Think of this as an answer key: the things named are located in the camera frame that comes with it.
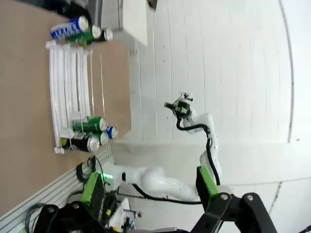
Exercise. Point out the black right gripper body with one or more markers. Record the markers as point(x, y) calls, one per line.
point(178, 104)

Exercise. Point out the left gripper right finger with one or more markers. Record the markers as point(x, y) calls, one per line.
point(233, 213)

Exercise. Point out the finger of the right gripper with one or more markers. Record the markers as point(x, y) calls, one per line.
point(184, 111)
point(168, 105)

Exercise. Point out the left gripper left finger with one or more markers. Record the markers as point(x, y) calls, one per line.
point(93, 191)

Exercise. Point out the black Pepsi can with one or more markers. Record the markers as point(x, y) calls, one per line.
point(107, 35)
point(85, 143)

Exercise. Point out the blue Pocari Sweat can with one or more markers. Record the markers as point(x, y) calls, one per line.
point(69, 30)
point(112, 132)

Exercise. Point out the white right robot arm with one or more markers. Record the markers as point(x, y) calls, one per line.
point(155, 180)

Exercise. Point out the white electronics box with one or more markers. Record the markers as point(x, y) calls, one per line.
point(121, 208)

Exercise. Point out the green Chilsung cider can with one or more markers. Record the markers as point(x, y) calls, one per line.
point(90, 124)
point(103, 138)
point(85, 36)

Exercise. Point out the white can dispenser rack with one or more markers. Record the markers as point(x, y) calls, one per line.
point(58, 85)

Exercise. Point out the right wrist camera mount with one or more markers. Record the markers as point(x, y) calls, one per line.
point(185, 95)

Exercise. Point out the gray aluminium table rail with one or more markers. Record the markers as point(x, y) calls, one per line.
point(48, 187)

